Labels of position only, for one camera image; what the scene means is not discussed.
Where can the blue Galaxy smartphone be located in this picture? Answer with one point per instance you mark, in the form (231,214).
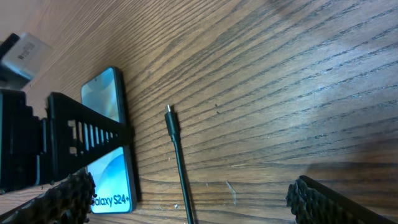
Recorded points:
(113,173)

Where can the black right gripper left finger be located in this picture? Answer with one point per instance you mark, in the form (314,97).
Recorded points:
(68,202)

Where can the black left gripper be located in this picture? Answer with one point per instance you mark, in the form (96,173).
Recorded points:
(78,136)

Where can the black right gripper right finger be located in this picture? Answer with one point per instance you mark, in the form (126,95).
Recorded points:
(313,203)

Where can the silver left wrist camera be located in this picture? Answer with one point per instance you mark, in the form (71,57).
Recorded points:
(21,58)

